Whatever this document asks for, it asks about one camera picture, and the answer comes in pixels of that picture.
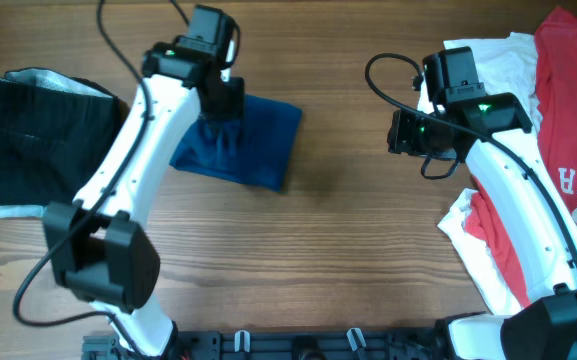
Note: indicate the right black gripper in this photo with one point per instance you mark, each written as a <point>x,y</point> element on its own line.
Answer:
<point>400,139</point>

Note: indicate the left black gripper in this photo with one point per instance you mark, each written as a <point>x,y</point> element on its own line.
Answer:
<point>233,110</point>

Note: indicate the blue polo shirt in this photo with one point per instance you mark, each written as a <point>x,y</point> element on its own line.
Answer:
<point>254,150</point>

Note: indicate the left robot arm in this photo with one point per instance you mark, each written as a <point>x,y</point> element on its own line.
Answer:
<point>98,247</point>

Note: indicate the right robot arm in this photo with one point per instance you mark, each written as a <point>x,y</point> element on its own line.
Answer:
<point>492,135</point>

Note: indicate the red printed t-shirt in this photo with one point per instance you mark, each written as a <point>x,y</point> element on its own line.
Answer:
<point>556,90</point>

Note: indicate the black folded shorts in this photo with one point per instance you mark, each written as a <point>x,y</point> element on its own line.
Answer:
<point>33,140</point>

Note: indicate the light grey folded garment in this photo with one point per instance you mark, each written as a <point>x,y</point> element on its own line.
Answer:
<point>43,80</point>

